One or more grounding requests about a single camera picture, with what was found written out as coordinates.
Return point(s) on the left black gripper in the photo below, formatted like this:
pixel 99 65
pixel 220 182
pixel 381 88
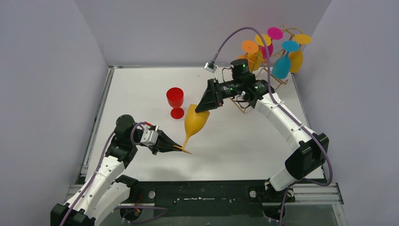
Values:
pixel 159 143

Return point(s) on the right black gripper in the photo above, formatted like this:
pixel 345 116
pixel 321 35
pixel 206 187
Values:
pixel 212 99

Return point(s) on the yellow wine glass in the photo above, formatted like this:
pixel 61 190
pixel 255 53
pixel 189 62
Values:
pixel 296 57
pixel 260 56
pixel 193 123

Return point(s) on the red wine glass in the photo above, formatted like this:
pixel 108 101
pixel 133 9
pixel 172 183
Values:
pixel 175 98

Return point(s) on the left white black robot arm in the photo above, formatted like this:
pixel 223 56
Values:
pixel 108 187

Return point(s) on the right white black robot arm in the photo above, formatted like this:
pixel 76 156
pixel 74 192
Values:
pixel 308 148

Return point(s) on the yellow wine glass behind orange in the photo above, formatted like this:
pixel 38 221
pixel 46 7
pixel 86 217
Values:
pixel 260 56

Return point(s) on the cyan wine glass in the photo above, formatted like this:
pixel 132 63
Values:
pixel 282 65

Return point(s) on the magenta wine glass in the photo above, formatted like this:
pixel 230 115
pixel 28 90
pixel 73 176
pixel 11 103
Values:
pixel 275 34

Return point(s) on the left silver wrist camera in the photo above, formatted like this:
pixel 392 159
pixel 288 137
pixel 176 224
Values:
pixel 150 135

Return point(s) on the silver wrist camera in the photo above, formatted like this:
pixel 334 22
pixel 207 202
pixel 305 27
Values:
pixel 211 67
pixel 150 135

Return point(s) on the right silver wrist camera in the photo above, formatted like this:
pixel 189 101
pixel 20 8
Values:
pixel 211 67

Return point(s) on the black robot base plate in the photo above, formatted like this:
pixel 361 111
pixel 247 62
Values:
pixel 211 198

